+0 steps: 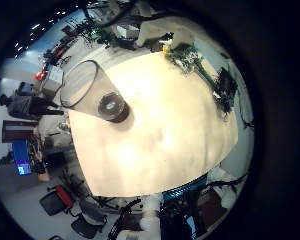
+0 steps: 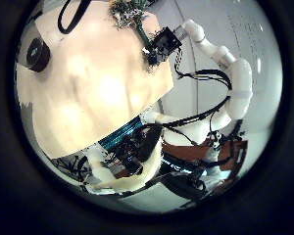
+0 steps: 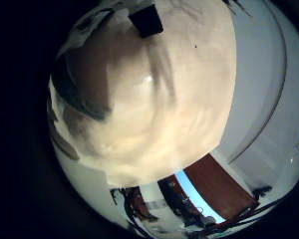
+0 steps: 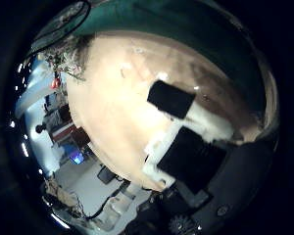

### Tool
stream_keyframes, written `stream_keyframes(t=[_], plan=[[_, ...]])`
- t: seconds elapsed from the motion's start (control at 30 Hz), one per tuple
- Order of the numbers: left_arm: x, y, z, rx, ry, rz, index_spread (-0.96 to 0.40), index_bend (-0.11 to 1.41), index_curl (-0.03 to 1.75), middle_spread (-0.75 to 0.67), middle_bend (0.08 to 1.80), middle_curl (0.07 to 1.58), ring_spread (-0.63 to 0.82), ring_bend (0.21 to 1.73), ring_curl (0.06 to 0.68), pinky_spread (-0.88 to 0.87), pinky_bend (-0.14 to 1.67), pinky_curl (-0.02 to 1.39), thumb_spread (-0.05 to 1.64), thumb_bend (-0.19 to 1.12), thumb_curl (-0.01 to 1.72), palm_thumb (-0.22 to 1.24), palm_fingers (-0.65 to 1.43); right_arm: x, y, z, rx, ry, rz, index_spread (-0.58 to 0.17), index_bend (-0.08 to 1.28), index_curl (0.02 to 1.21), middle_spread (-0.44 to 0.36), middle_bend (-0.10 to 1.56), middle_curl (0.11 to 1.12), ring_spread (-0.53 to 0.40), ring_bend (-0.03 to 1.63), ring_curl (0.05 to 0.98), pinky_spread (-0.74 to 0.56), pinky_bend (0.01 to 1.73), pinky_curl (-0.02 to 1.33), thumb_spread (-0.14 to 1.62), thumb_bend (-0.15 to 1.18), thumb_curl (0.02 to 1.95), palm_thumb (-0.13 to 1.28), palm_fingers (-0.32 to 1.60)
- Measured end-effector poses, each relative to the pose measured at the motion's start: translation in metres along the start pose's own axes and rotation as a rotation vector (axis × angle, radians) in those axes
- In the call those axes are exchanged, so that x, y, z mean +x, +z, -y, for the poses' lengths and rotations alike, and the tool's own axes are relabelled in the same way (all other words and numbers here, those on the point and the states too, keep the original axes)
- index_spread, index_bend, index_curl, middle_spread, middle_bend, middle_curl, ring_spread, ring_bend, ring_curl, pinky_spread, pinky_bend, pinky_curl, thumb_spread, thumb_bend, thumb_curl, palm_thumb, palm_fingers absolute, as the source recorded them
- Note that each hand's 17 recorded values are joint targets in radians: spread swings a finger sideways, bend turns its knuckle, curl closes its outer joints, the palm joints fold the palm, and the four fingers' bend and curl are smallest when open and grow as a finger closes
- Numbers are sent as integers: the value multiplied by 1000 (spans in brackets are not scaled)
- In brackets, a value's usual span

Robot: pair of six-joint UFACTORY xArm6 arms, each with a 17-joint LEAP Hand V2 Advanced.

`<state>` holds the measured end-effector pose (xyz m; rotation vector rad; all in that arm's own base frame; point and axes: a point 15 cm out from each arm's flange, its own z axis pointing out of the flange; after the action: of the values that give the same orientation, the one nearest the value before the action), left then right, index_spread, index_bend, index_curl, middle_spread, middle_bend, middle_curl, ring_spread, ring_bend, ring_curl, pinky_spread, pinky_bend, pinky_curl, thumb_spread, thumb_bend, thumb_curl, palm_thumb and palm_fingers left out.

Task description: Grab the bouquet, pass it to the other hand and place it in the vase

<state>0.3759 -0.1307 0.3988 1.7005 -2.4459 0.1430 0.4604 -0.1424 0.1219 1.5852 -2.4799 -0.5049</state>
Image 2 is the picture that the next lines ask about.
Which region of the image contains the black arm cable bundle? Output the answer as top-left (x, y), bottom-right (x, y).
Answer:
top-left (143, 48), bottom-right (233, 130)

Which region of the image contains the blue-lit control box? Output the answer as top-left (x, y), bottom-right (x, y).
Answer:
top-left (98, 117), bottom-right (145, 151)

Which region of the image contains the brown wooden desk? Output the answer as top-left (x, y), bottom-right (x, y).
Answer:
top-left (161, 138), bottom-right (249, 190)

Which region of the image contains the black cable loop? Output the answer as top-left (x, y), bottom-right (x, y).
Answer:
top-left (57, 0), bottom-right (93, 35)

